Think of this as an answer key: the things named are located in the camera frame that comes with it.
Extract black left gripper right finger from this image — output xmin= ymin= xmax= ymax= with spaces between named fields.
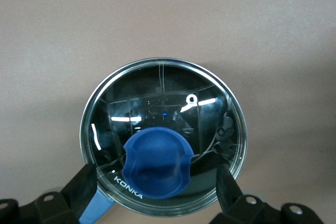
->
xmin=209 ymin=165 xmax=324 ymax=224

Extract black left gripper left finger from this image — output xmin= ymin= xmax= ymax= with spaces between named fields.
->
xmin=0 ymin=163 xmax=99 ymax=224

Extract glass lid with blue knob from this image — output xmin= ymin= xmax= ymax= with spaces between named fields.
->
xmin=80 ymin=56 xmax=248 ymax=217

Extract brown table mat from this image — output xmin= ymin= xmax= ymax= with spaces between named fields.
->
xmin=0 ymin=0 xmax=336 ymax=224

